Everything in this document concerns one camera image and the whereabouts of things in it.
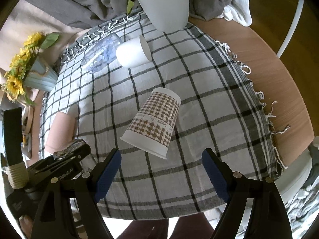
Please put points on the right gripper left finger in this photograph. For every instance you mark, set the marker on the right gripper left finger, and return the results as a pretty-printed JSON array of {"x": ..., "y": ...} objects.
[{"x": 54, "y": 218}]

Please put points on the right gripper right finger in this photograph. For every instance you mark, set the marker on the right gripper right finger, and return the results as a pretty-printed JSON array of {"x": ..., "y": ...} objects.
[{"x": 268, "y": 218}]

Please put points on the grey glass cup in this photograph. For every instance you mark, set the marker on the grey glass cup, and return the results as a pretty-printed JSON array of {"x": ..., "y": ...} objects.
[{"x": 70, "y": 148}]

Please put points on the pink plastic cup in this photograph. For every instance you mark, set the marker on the pink plastic cup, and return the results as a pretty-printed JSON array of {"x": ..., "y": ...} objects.
[{"x": 61, "y": 132}]

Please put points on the houndstooth paper cup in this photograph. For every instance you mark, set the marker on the houndstooth paper cup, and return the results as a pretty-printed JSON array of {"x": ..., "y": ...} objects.
[{"x": 152, "y": 127}]

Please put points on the clear bluish plastic cup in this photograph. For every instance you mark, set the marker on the clear bluish plastic cup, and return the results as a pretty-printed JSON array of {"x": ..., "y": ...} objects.
[{"x": 101, "y": 54}]

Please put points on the plain white cup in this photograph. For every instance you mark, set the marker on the plain white cup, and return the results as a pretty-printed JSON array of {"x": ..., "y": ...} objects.
[{"x": 133, "y": 53}]

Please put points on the grey crumpled clothing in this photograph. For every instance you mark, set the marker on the grey crumpled clothing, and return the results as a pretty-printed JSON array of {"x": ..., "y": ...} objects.
[{"x": 303, "y": 208}]

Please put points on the white round furniture edge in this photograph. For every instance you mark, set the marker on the white round furniture edge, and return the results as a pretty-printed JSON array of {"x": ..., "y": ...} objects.
[{"x": 294, "y": 177}]

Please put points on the yellow sunflower bouquet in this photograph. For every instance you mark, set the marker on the yellow sunflower bouquet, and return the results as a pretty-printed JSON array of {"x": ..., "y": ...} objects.
[{"x": 21, "y": 64}]

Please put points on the light blue flower bucket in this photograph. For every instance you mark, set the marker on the light blue flower bucket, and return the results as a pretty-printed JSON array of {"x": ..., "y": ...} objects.
[{"x": 41, "y": 76}]

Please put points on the beige pink curtain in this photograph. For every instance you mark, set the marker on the beige pink curtain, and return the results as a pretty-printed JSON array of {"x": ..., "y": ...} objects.
[{"x": 25, "y": 20}]

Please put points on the white floor lamp pole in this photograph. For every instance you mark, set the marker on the white floor lamp pole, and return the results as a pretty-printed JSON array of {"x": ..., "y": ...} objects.
[{"x": 292, "y": 28}]

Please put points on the white plant pot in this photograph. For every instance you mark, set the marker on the white plant pot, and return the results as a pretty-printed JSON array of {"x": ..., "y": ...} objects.
[{"x": 166, "y": 15}]

